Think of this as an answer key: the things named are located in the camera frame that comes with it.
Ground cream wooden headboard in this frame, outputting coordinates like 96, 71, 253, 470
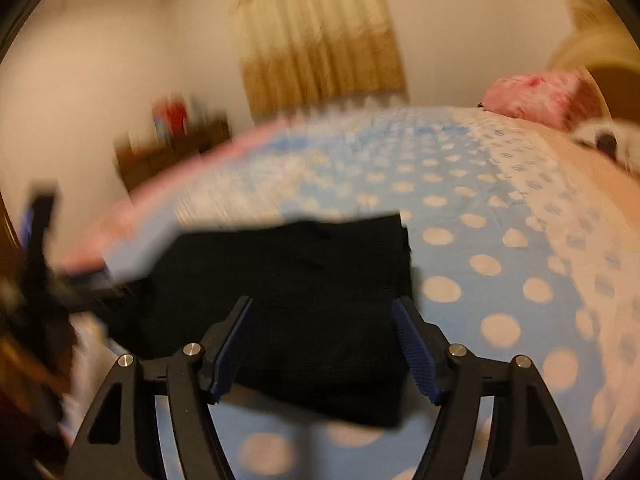
547, 30, 640, 126

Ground brown wooden desk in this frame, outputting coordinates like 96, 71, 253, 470
114, 117, 233, 191

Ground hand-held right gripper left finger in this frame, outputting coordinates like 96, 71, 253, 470
64, 296, 253, 480

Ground beige floral curtain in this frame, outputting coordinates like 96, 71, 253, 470
565, 0, 627, 36

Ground beige window curtain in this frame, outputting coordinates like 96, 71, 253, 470
215, 0, 406, 116

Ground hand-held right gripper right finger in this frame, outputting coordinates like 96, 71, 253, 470
391, 296, 583, 480

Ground polka dot printed bed sheet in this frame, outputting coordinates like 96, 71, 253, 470
55, 105, 640, 480

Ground patterned white pillow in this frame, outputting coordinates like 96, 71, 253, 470
570, 119, 640, 176

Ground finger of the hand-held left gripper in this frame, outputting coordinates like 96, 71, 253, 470
19, 184, 60, 286

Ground folded pink floral blanket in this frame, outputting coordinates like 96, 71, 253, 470
482, 71, 596, 131

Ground red paper bag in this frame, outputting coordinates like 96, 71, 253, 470
155, 95, 192, 136

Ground black pants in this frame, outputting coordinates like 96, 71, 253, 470
107, 214, 413, 428

